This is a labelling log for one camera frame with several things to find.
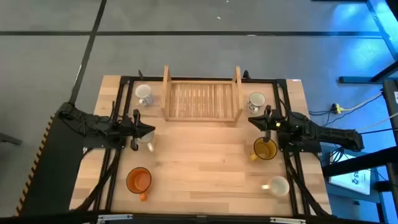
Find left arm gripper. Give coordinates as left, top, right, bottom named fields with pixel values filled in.
left=123, top=108, right=156, bottom=152

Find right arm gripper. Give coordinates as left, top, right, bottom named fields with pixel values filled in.
left=248, top=105, right=285, bottom=142

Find dark dotted pattern mug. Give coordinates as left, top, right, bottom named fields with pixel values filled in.
left=136, top=129, right=155, bottom=153

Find amber glass mug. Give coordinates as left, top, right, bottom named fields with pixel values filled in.
left=249, top=136, right=278, bottom=162

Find orange mug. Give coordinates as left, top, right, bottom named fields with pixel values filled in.
left=126, top=167, right=153, bottom=202

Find yellow mug white handle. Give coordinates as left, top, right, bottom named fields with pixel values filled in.
left=261, top=175, right=290, bottom=197

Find navy mug white flowers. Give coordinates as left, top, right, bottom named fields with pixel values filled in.
left=247, top=91, right=267, bottom=113

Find white mug blue lattice pattern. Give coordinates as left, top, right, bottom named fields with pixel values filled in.
left=134, top=83, right=154, bottom=106

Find wooden slatted mug rack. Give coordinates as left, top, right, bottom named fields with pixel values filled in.
left=160, top=64, right=245, bottom=123

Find black platform hazard stripe edge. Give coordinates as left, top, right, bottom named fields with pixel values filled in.
left=14, top=114, right=85, bottom=217

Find white printed box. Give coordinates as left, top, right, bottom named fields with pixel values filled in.
left=328, top=154, right=373, bottom=196

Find black cable bundle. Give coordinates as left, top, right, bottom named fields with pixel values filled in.
left=284, top=151, right=331, bottom=217
left=76, top=148, right=123, bottom=212

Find silver metal bracket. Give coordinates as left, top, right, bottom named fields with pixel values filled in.
left=96, top=213, right=134, bottom=224
left=269, top=217, right=307, bottom=224

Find white power cable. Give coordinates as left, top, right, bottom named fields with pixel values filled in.
left=341, top=91, right=384, bottom=112

